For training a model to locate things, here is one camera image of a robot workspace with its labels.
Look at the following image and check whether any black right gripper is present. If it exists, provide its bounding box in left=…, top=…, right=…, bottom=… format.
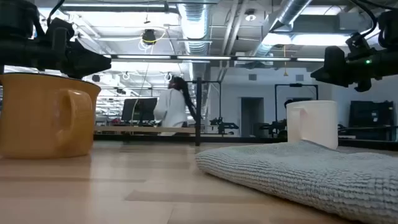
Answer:
left=310, top=45, right=398, bottom=93

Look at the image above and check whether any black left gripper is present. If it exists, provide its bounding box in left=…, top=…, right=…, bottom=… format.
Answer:
left=0, top=39, right=112, bottom=80

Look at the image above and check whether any white ceramic mug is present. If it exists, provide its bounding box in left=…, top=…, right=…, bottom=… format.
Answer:
left=285, top=100, right=339, bottom=151

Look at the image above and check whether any yellow ceramic mug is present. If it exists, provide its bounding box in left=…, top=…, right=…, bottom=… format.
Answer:
left=0, top=73, right=102, bottom=160

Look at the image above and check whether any wooden shelf board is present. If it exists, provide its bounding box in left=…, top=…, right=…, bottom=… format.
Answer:
left=94, top=125, right=197, bottom=135

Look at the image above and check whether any black background cabinet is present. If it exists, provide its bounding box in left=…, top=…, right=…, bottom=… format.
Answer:
left=349, top=100, right=396, bottom=141

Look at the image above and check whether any background dark computer monitor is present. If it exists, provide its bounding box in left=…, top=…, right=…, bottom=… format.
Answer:
left=121, top=97, right=159, bottom=123

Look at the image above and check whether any grey folded waffle cloth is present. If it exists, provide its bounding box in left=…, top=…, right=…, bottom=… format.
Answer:
left=195, top=139, right=398, bottom=224

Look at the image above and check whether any long ceiling light strip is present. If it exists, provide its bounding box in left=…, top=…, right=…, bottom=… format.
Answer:
left=102, top=54, right=326, bottom=63

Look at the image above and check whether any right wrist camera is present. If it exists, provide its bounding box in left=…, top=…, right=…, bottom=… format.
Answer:
left=345, top=32, right=373, bottom=58

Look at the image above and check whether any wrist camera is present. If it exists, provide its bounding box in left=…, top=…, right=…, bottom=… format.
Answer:
left=345, top=32, right=373, bottom=58
left=46, top=17, right=76, bottom=43

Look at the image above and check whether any background black metal frame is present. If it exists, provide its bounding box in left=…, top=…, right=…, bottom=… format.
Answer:
left=274, top=83, right=319, bottom=131

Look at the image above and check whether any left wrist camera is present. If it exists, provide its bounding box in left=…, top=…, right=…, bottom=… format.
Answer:
left=46, top=17, right=76, bottom=43

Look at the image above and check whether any yellow hanging cord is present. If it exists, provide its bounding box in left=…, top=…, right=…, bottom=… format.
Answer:
left=282, top=45, right=289, bottom=77

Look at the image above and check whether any black ceiling camera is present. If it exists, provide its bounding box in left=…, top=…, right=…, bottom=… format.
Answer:
left=141, top=29, right=157, bottom=45

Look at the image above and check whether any smooth silver ventilation duct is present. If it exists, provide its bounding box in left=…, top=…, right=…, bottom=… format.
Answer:
left=251, top=0, right=313, bottom=57

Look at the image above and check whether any ribbed silver ventilation duct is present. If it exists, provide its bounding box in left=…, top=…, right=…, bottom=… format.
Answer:
left=176, top=2, right=210, bottom=55

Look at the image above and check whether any black aluminium table frame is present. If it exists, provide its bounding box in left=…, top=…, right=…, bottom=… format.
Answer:
left=94, top=133, right=398, bottom=152

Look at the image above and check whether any black metal shelf frame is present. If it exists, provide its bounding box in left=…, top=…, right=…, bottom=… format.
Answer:
left=195, top=77, right=203, bottom=147

